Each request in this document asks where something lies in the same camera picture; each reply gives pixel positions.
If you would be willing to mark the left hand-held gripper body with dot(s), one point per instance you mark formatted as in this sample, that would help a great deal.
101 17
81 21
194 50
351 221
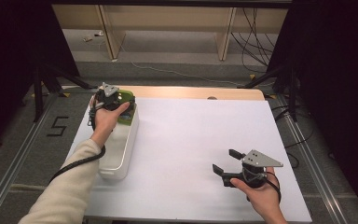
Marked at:
108 99

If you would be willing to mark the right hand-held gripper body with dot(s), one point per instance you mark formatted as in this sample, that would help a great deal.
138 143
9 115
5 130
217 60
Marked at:
258 160

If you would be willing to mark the green clown phone case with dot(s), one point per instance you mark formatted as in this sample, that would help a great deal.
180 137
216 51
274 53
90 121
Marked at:
127 119

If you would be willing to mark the white plastic storage box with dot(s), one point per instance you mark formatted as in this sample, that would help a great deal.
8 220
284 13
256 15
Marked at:
121 155

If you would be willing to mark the person's left hand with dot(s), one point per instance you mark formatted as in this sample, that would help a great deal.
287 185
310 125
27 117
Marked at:
104 121

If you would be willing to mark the person's right hand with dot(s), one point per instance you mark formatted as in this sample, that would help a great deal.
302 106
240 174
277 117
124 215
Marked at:
264 199

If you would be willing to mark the white table mat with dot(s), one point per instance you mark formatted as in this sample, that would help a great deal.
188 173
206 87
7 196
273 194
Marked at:
199 140

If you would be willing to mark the yellow floor tape piece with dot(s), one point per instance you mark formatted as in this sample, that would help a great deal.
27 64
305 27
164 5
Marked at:
252 76
272 96
66 95

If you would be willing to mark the light wooden table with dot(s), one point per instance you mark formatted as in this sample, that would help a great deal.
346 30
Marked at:
183 92

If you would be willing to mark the small white plug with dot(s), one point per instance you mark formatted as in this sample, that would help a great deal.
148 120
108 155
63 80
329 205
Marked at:
99 33
87 39

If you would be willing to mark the black metal stand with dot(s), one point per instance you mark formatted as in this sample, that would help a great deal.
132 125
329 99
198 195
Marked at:
38 93
292 93

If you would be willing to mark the beige wooden desk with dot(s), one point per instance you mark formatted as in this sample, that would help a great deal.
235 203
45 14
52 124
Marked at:
167 18

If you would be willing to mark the black horizontal metal bar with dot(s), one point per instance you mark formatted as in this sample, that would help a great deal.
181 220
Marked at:
167 3

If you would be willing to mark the black curtain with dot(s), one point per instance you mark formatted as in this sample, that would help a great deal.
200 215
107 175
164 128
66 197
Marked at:
12 46
338 77

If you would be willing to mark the metal floor rail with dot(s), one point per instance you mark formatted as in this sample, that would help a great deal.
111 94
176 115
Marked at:
317 168
18 152

